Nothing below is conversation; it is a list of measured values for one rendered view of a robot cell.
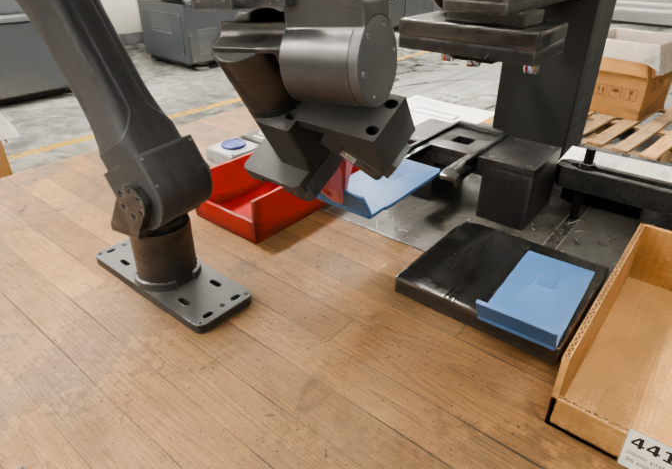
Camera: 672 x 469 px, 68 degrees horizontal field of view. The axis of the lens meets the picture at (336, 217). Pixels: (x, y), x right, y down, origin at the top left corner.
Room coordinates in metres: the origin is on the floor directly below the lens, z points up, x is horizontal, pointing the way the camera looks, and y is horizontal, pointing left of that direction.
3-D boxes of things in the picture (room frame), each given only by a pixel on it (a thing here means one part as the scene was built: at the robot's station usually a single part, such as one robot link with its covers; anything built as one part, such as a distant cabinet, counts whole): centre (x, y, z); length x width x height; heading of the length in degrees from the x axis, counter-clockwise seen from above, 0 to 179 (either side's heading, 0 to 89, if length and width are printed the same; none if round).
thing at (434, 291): (0.44, -0.18, 0.91); 0.17 x 0.16 x 0.02; 51
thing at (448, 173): (0.58, -0.16, 0.98); 0.07 x 0.02 x 0.01; 141
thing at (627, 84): (3.65, -2.09, 0.40); 0.67 x 0.60 x 0.50; 133
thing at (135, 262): (0.45, 0.18, 0.94); 0.20 x 0.07 x 0.08; 51
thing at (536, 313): (0.39, -0.20, 0.93); 0.15 x 0.07 x 0.03; 143
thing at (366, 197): (0.50, -0.05, 1.00); 0.15 x 0.07 x 0.03; 140
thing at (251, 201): (0.66, 0.06, 0.93); 0.25 x 0.12 x 0.06; 141
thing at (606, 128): (3.42, -1.90, 0.07); 1.20 x 1.00 x 0.14; 134
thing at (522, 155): (0.66, -0.19, 0.98); 0.20 x 0.10 x 0.01; 51
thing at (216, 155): (0.78, 0.17, 0.90); 0.07 x 0.07 x 0.06; 51
